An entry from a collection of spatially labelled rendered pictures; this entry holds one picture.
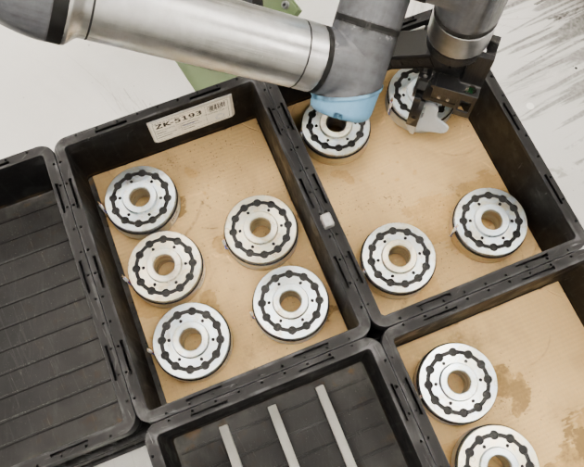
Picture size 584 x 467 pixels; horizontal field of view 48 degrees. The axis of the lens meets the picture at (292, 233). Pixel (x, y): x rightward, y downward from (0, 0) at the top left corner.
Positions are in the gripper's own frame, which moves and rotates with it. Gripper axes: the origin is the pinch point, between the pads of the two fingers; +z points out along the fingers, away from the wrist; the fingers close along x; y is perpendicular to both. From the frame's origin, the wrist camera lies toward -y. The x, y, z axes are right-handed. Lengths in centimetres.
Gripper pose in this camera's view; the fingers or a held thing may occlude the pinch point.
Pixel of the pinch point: (412, 113)
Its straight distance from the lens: 101.3
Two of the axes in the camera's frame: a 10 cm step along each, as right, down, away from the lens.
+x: 3.4, -8.9, 3.1
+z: 0.1, 3.3, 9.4
